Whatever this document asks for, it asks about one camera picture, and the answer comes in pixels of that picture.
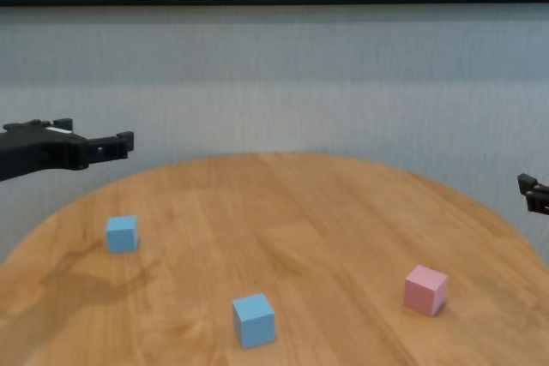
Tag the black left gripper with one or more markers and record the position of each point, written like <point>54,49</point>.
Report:
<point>38,151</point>

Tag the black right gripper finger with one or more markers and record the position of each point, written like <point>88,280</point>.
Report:
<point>534,196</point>

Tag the blue wooden cube block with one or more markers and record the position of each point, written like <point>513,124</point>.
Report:
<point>122,235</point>
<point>255,323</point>

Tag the pink wooden cube block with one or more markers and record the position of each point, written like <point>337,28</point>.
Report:
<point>422,291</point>

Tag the black wall rail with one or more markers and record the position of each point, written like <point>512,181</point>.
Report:
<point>274,0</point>

